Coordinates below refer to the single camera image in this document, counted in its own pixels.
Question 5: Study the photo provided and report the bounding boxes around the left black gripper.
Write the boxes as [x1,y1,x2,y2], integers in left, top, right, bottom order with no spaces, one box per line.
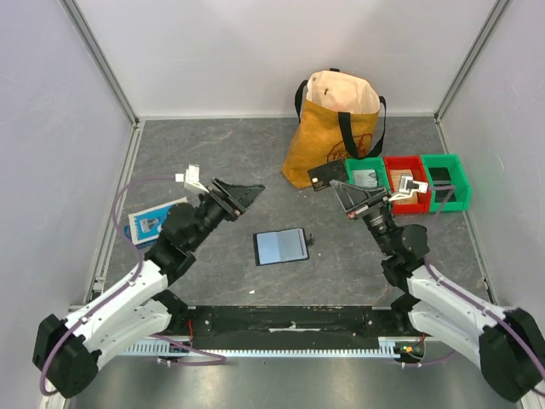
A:
[187,176,265,251]

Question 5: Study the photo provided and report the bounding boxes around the black credit card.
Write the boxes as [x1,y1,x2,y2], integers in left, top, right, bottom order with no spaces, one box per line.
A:
[308,159,348,192]

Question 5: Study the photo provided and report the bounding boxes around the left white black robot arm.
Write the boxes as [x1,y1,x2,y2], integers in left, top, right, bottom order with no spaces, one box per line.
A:
[32,178,265,398]

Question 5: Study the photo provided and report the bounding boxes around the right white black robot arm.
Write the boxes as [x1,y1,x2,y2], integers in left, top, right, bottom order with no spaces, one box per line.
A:
[330,175,544,402]

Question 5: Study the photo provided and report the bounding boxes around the silver cards stack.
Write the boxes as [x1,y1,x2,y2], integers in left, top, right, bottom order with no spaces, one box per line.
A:
[352,169,379,188]

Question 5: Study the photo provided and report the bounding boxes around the gold cards stack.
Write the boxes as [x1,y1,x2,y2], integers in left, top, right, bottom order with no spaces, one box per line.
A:
[390,170,418,205]

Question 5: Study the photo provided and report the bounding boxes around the black cards stack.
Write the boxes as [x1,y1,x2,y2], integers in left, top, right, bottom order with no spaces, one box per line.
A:
[428,167,456,204]

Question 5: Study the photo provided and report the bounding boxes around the blue white card box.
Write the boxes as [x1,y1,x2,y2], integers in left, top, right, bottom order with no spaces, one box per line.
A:
[123,197,188,249]

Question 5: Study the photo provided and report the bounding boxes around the left green plastic bin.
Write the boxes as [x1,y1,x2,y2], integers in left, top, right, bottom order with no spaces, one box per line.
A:
[345,158,391,192]

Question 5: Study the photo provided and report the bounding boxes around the green plastic bin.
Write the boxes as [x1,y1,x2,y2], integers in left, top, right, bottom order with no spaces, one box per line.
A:
[421,154,472,213]
[345,158,391,192]

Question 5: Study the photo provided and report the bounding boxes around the red plastic bin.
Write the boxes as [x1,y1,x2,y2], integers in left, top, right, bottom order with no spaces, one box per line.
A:
[383,155,432,215]

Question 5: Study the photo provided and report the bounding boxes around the yellow tote bag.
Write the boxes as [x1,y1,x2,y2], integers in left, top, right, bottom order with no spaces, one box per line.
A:
[281,68,387,189]

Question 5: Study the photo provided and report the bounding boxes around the right green plastic bin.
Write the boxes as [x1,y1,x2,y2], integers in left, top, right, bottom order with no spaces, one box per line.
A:
[421,154,472,213]

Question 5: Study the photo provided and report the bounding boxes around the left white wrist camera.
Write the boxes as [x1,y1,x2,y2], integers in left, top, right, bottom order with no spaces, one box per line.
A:
[175,164,209,194]

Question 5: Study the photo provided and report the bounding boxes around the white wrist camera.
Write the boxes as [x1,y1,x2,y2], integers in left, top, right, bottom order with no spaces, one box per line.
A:
[388,174,428,202]
[175,164,209,194]

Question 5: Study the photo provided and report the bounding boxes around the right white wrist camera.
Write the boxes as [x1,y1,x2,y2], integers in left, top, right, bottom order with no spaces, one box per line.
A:
[388,174,428,202]

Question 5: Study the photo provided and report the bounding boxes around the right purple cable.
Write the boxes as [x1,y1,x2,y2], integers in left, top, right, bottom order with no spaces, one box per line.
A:
[395,182,545,384]

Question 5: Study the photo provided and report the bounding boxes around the purple cable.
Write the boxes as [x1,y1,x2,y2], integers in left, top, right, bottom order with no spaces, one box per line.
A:
[395,182,545,384]
[38,175,229,395]

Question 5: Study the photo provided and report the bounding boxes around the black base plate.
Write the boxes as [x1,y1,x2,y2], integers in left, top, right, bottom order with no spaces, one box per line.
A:
[167,305,418,337]

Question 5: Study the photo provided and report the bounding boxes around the slotted cable duct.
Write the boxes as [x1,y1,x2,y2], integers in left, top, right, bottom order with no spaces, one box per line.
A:
[118,338,427,357]

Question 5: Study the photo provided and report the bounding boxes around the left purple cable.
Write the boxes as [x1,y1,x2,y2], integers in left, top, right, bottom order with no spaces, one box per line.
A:
[38,175,229,395]

